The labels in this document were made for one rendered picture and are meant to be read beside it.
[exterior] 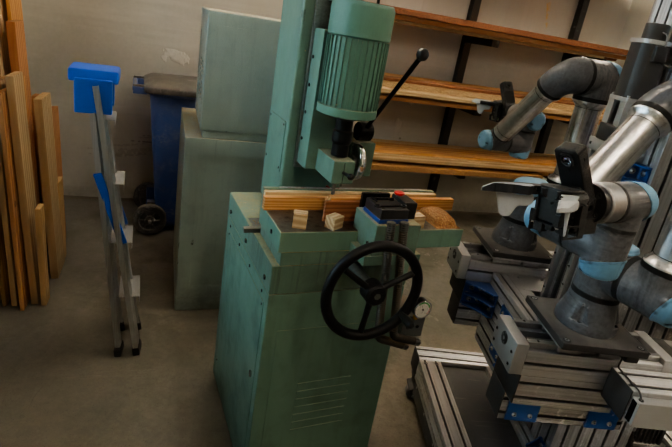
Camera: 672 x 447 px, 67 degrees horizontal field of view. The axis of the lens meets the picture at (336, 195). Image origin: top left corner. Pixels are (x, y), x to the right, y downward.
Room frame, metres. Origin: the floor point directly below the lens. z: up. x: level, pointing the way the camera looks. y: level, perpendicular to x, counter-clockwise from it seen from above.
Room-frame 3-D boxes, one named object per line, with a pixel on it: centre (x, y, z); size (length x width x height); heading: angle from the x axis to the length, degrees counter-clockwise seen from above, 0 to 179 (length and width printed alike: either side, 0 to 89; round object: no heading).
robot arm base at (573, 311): (1.17, -0.69, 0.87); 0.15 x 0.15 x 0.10
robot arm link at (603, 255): (0.93, -0.53, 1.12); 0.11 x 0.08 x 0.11; 31
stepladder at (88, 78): (1.82, 0.87, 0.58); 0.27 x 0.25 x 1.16; 113
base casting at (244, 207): (1.57, 0.06, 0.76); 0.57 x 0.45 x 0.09; 26
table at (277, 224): (1.40, -0.12, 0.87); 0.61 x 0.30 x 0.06; 116
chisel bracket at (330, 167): (1.48, 0.02, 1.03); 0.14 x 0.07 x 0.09; 26
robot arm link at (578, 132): (1.71, -0.77, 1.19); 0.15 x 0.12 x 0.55; 110
